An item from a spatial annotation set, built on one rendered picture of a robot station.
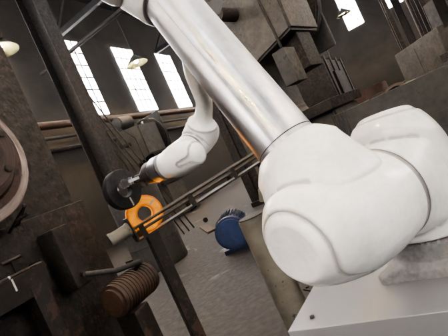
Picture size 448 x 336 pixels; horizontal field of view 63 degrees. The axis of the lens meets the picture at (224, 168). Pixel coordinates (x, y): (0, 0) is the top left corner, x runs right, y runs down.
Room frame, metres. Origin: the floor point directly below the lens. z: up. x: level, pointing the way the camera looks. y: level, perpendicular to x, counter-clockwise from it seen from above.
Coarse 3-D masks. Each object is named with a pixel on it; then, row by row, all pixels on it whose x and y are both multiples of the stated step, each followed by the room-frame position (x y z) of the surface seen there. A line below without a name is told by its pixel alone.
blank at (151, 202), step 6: (144, 198) 1.50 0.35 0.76; (150, 198) 1.52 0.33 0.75; (138, 204) 1.49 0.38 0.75; (144, 204) 1.50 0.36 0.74; (150, 204) 1.51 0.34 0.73; (156, 204) 1.52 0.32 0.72; (126, 210) 1.47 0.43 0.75; (132, 210) 1.48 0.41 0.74; (156, 210) 1.52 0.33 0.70; (126, 216) 1.47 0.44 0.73; (132, 216) 1.47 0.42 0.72; (132, 222) 1.47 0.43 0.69; (138, 222) 1.48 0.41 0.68; (150, 222) 1.50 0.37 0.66; (156, 222) 1.51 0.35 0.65; (138, 228) 1.47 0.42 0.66; (150, 228) 1.49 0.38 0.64
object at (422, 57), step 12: (432, 36) 3.60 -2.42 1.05; (444, 36) 3.47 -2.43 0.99; (408, 48) 4.15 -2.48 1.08; (420, 48) 3.90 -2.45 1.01; (432, 48) 3.68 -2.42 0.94; (444, 48) 3.48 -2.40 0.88; (408, 60) 4.26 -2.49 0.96; (420, 60) 4.00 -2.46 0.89; (432, 60) 3.77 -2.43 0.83; (408, 72) 4.39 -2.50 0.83; (420, 72) 4.11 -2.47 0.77
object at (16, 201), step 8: (0, 120) 1.32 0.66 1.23; (8, 128) 1.33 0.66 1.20; (16, 144) 1.33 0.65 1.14; (24, 160) 1.33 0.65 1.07; (24, 168) 1.32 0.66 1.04; (24, 176) 1.31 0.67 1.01; (24, 184) 1.30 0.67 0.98; (16, 192) 1.26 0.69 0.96; (24, 192) 1.29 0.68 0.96; (16, 200) 1.25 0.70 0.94; (8, 208) 1.22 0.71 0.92; (16, 208) 1.24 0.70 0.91; (0, 216) 1.19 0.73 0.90; (8, 216) 1.21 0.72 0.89
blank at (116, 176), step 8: (112, 176) 1.33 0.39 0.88; (120, 176) 1.36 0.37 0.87; (128, 176) 1.39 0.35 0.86; (104, 184) 1.32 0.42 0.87; (112, 184) 1.32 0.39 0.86; (136, 184) 1.40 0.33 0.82; (104, 192) 1.31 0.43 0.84; (112, 192) 1.31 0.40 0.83; (128, 192) 1.40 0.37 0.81; (136, 192) 1.39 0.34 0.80; (112, 200) 1.30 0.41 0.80; (120, 200) 1.33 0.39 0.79; (128, 200) 1.36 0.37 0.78; (136, 200) 1.38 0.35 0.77; (120, 208) 1.33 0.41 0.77; (128, 208) 1.35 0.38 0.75
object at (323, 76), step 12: (324, 60) 6.94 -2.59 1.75; (336, 60) 7.85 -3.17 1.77; (312, 72) 7.00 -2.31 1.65; (324, 72) 6.89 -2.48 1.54; (336, 72) 7.28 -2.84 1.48; (300, 84) 7.16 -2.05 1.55; (312, 84) 7.05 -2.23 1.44; (324, 84) 6.94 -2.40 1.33; (336, 84) 6.96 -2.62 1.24; (348, 84) 8.13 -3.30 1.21; (312, 96) 7.10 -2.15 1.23; (324, 96) 6.99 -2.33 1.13
